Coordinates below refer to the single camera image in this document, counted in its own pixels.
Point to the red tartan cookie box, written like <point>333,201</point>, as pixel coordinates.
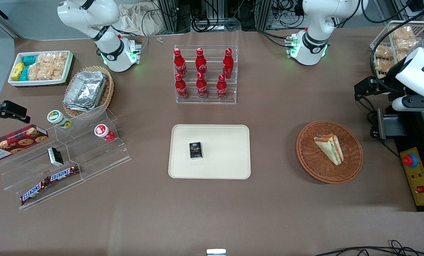
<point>16,142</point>

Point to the yellow snack packet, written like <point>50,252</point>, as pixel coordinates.
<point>17,70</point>

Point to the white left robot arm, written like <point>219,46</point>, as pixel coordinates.
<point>313,35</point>

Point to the black machine with window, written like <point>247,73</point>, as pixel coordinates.
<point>411,142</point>

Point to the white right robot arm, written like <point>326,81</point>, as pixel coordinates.
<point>112,53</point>

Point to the beige cloth bag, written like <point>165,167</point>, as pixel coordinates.
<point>140,19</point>

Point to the triangular sandwich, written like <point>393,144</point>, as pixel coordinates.
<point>329,148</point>

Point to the clear bag of crackers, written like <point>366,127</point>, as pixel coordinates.
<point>39,72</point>
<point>57,71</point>
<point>53,58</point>

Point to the clear acrylic bottle rack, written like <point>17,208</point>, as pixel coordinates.
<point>212,67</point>

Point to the small black printed box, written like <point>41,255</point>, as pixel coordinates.
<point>195,150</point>

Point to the stacked foil containers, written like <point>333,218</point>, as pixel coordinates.
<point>85,90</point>

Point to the white rectangular snack tray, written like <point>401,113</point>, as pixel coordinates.
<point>68,67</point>

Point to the brown Snickers bar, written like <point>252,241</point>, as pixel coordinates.
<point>64,173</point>
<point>34,191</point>

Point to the yellow control panel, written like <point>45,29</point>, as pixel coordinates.
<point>419,177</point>

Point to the red cola bottle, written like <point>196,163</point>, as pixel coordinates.
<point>201,63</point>
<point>202,87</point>
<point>181,88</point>
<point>180,64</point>
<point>221,89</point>
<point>228,64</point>

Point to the clear bag fried snacks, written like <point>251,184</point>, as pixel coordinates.
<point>383,52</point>
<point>402,33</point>
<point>405,44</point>
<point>382,65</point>
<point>382,75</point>

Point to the oval light wicker basket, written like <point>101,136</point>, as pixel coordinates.
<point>107,96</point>

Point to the beige plastic tray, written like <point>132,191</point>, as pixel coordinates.
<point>222,153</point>

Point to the teal snack packet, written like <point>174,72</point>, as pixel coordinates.
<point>24,73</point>
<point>30,60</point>

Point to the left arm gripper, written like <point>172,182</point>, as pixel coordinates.
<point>383,88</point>

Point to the green lid cup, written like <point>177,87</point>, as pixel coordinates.
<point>57,118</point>

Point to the clear acrylic step stand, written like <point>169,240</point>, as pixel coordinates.
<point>91,153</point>

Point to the red lid cup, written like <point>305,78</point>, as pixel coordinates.
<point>102,131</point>

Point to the round brown wicker basket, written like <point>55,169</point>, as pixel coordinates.
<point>315,163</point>

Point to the aluminium frame post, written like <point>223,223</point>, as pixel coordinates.
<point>263,14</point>
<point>169,16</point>

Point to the red emergency stop button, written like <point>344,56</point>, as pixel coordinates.
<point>410,160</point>

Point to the small black box white edge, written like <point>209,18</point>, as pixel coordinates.
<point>55,156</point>

